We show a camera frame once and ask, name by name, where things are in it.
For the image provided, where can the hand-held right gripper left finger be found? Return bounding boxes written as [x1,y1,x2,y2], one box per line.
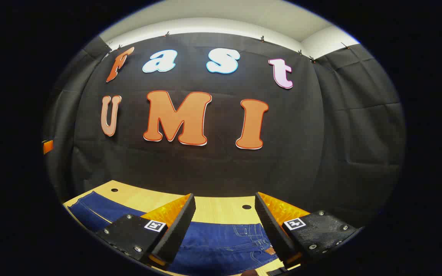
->
[96,193,197,268]

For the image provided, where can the blue denim jeans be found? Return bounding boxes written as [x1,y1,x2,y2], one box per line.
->
[68,191,283,276]

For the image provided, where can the black backdrop cloth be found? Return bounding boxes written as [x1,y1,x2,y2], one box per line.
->
[43,33,406,230]

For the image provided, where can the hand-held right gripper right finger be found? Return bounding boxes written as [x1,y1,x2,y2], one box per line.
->
[254,192,360,269]

